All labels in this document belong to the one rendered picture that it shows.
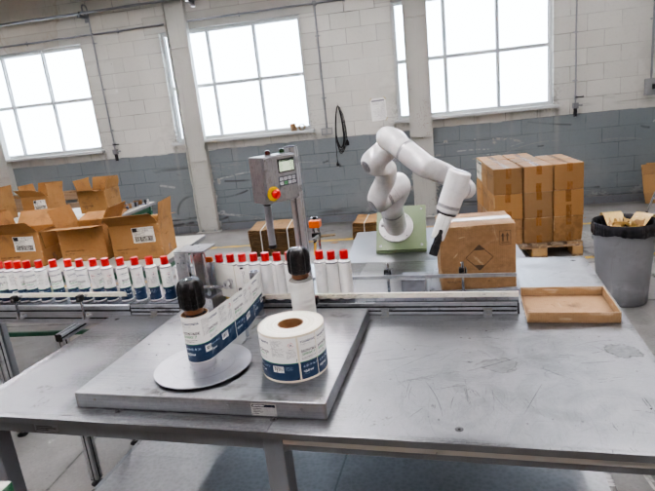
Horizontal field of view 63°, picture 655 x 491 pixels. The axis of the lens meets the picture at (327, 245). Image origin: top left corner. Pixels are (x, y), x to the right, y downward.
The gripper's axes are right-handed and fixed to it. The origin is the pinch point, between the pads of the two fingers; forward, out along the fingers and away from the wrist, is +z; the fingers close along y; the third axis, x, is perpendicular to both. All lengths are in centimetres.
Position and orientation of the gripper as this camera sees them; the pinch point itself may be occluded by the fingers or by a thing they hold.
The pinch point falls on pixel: (434, 249)
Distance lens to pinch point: 208.0
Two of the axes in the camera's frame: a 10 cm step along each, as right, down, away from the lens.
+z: -2.3, 9.2, 3.3
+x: 9.4, 3.0, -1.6
